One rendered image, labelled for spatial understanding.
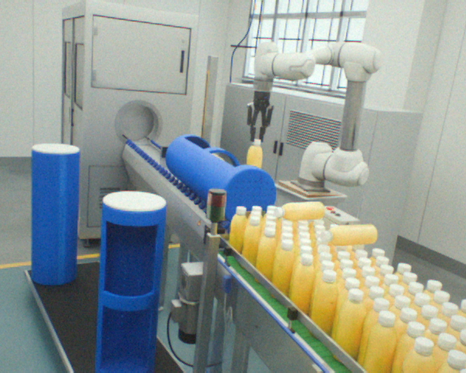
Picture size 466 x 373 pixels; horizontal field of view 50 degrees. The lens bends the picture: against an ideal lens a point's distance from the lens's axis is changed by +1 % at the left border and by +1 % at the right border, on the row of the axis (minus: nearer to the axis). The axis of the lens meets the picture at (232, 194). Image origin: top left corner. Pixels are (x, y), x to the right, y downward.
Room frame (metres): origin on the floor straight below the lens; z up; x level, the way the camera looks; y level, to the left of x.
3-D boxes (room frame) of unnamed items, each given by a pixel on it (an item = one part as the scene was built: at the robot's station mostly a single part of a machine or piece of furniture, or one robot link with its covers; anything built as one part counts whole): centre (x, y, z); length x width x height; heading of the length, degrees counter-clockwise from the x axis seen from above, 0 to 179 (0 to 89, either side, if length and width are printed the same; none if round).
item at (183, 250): (3.10, 0.28, 0.31); 0.06 x 0.06 x 0.63; 26
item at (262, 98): (2.31, -0.09, 1.52); 0.08 x 0.07 x 0.09; 116
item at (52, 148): (3.06, 1.14, 1.03); 0.28 x 0.28 x 0.01
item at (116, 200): (2.14, 0.43, 1.03); 0.28 x 0.28 x 0.01
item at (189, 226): (3.07, 0.35, 0.79); 2.17 x 0.29 x 0.34; 26
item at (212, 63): (3.61, 0.24, 0.85); 0.06 x 0.06 x 1.70; 26
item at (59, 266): (3.06, 1.14, 0.59); 0.28 x 0.28 x 0.88
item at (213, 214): (1.62, 0.05, 1.18); 0.06 x 0.06 x 0.05
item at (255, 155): (2.31, -0.09, 1.23); 0.07 x 0.07 x 0.19
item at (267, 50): (2.30, -0.09, 1.71); 0.13 x 0.11 x 0.16; 50
